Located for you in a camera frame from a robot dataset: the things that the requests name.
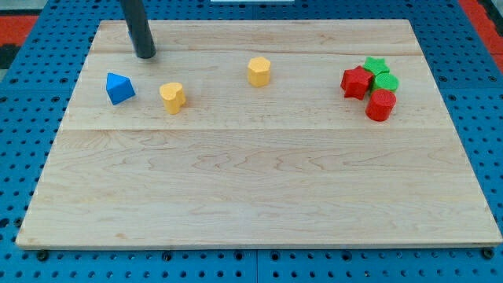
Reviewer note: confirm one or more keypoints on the red star block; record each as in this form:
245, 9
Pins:
356, 82

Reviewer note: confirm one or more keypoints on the red cylinder block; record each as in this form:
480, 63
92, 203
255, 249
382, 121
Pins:
381, 104

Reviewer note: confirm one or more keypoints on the yellow heart block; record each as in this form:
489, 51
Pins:
173, 97

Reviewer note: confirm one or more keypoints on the yellow hexagon block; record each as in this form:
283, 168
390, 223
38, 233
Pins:
259, 71

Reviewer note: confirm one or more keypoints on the green cylinder block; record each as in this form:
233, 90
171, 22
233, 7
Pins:
385, 81

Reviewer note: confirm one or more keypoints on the green star block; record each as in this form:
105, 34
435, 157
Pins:
376, 65

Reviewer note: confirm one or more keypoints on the black cylindrical robot arm stick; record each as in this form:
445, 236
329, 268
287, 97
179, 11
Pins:
138, 27

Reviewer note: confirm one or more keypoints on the light wooden board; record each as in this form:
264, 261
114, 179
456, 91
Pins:
293, 164

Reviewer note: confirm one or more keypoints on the blue triangular block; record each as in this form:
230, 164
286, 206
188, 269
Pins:
119, 88

